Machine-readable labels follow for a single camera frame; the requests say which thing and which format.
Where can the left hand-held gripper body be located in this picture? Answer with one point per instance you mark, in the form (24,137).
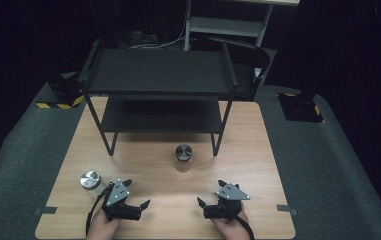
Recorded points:
(118,193)

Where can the grey tape piece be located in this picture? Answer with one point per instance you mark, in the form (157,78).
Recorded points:
(46,210)
(286,208)

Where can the glass jar with white powder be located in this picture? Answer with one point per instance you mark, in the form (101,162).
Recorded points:
(90,180)

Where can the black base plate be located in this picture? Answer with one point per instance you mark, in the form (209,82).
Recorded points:
(299,108)

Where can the person's left hand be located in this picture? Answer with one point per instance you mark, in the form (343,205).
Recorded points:
(99,230)

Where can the black power strip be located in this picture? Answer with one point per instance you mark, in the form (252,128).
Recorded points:
(141,38)

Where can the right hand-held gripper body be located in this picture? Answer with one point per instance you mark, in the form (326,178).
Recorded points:
(231,194)

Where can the metal cup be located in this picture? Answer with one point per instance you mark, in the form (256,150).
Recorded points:
(183,152)

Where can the grey metal stand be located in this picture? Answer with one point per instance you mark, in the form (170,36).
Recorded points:
(226,26)

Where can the black metal shelf rack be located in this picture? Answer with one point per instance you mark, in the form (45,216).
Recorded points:
(158,71)

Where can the black base with striped tape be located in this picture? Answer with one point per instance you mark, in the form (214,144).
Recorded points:
(63,91)

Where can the black chair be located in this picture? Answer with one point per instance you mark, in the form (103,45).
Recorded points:
(256,60)

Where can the person's right hand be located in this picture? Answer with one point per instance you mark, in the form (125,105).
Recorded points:
(233,230)

